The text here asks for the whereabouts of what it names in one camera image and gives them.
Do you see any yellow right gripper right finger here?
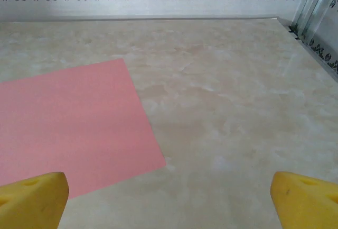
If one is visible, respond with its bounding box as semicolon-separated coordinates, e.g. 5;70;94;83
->
270;171;338;229

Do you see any pink square paper sheet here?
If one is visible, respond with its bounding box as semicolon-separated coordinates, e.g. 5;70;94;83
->
0;58;167;200

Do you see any aluminium side rail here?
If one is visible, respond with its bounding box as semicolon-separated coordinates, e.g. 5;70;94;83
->
274;17;338;81

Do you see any aluminium rail along wall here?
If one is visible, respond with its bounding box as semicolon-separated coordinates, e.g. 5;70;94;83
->
0;14;280;23

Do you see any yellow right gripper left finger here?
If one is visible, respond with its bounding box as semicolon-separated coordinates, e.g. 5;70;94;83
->
0;171;70;229

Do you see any aluminium frame post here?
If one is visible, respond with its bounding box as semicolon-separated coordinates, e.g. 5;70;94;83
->
292;0;338;43

